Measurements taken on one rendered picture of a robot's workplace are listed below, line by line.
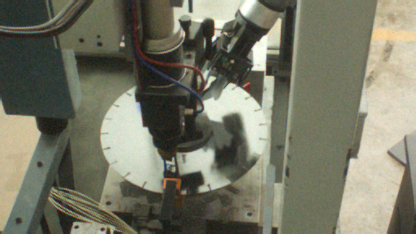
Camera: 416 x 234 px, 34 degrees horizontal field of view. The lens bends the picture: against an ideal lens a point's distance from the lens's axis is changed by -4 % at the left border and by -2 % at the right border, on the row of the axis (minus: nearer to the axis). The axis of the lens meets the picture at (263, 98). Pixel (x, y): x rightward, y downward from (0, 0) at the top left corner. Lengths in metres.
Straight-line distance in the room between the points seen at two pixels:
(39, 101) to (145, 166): 0.35
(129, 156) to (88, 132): 0.36
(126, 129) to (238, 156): 0.23
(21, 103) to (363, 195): 1.69
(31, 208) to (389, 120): 1.89
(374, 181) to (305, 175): 2.13
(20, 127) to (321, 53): 1.39
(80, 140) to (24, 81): 0.67
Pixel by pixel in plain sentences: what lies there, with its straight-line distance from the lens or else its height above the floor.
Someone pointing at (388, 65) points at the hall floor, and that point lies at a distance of 3.06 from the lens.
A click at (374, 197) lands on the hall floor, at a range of 2.52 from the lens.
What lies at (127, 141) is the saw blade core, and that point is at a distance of 1.36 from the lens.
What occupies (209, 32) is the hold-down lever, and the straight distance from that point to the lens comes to 1.09.
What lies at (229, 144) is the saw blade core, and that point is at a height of 0.95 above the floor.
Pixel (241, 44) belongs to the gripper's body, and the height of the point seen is 1.13.
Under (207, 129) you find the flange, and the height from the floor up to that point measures 0.96.
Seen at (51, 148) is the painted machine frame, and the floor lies 1.05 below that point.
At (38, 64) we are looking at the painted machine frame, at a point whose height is 1.32.
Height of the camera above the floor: 1.93
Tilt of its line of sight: 43 degrees down
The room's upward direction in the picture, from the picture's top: 3 degrees clockwise
